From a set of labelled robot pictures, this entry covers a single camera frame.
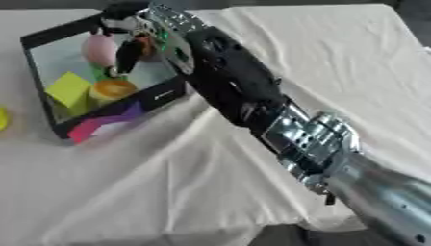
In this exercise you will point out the green toy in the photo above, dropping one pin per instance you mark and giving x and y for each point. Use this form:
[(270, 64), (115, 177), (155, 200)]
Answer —
[(100, 72)]

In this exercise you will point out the yellow round toy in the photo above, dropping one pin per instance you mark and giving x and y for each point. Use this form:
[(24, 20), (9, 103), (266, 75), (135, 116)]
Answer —
[(3, 118)]

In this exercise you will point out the silver and black right robot arm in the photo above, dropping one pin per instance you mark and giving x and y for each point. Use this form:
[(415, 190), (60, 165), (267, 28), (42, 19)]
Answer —
[(236, 80)]

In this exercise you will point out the orange-brown toy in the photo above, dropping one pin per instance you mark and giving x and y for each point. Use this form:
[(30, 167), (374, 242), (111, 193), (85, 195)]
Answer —
[(148, 49)]

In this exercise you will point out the orange round toy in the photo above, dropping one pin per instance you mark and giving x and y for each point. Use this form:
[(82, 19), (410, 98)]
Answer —
[(112, 89)]

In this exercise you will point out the pink egg-shaped toy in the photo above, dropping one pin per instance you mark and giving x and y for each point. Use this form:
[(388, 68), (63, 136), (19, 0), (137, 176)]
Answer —
[(98, 49)]

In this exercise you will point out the black box with white inside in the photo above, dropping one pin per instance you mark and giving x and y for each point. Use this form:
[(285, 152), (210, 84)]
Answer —
[(162, 94)]

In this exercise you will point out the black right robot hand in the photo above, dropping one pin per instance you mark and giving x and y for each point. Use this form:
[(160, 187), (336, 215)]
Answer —
[(122, 14)]

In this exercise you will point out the yellow-green block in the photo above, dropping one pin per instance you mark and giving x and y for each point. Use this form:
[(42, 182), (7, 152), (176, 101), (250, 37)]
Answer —
[(70, 89)]

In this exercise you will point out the magenta and purple block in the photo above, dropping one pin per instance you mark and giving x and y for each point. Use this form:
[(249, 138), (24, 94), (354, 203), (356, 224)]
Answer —
[(101, 123)]

